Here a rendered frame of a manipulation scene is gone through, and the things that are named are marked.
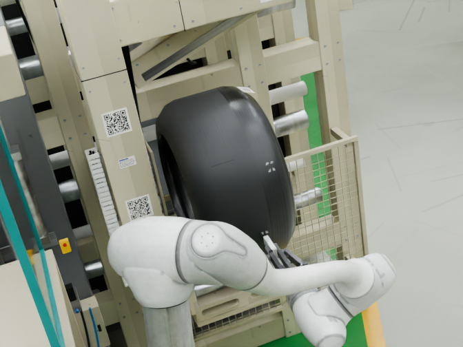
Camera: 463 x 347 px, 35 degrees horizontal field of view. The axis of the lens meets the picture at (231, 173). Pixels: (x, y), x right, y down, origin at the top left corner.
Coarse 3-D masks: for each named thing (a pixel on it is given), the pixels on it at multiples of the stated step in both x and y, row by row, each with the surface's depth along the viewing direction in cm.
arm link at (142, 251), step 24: (168, 216) 155; (120, 240) 153; (144, 240) 150; (168, 240) 148; (120, 264) 153; (144, 264) 150; (168, 264) 148; (144, 288) 152; (168, 288) 151; (192, 288) 156; (144, 312) 157; (168, 312) 154; (168, 336) 155; (192, 336) 160
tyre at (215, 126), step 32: (192, 96) 232; (224, 96) 226; (160, 128) 234; (192, 128) 217; (224, 128) 217; (256, 128) 217; (192, 160) 213; (224, 160) 213; (256, 160) 214; (192, 192) 214; (224, 192) 212; (256, 192) 214; (288, 192) 219; (256, 224) 218; (288, 224) 223
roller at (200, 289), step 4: (272, 264) 242; (196, 284) 237; (200, 284) 237; (204, 284) 237; (196, 288) 236; (200, 288) 237; (204, 288) 237; (208, 288) 237; (212, 288) 238; (216, 288) 239; (196, 292) 236; (200, 292) 237; (204, 292) 237; (208, 292) 238; (196, 296) 238
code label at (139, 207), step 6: (138, 198) 224; (144, 198) 225; (126, 204) 224; (132, 204) 225; (138, 204) 225; (144, 204) 226; (150, 204) 227; (132, 210) 225; (138, 210) 226; (144, 210) 227; (150, 210) 227; (132, 216) 226; (138, 216) 227; (144, 216) 228
